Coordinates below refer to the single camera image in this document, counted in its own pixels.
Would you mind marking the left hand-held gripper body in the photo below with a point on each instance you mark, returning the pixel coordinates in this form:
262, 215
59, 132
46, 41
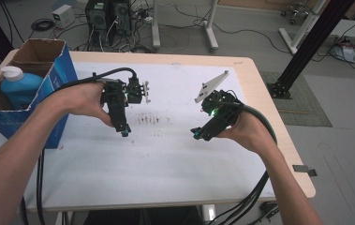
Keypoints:
117, 97

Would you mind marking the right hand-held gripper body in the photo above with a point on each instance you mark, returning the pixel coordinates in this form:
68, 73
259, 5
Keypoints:
225, 109

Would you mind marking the blue cardboard box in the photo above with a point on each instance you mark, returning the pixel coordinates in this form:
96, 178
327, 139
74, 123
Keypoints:
59, 72

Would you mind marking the blue dish soap bottle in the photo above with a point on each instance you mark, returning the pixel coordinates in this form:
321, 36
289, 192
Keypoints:
22, 89

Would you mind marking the person's right hand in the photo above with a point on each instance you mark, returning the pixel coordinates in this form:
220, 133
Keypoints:
250, 131

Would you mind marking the person's left hand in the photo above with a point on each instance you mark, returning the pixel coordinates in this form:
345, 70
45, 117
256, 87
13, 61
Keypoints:
78, 100

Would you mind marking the white table mat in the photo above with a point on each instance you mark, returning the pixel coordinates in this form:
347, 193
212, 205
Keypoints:
165, 168

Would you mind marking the white stand leg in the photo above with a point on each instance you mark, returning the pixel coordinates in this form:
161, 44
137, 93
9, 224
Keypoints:
155, 25
211, 31

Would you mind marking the black computer tower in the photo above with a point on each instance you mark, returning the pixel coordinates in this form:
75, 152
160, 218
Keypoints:
96, 15
122, 17

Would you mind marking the grey floor mat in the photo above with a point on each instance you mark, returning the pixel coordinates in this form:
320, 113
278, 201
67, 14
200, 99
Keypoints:
306, 103

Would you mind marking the white power strip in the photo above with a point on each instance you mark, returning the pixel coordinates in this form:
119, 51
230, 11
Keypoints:
148, 19

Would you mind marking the white power supply box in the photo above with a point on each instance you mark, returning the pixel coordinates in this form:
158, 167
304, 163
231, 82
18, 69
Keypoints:
63, 15

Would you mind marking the wheeled chair base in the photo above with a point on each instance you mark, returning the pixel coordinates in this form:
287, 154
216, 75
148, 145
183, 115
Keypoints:
293, 12

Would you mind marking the grey metal bracket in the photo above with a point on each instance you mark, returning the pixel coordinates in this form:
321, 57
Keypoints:
304, 170

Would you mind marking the white table frame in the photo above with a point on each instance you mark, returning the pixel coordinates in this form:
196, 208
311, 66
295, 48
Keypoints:
303, 28

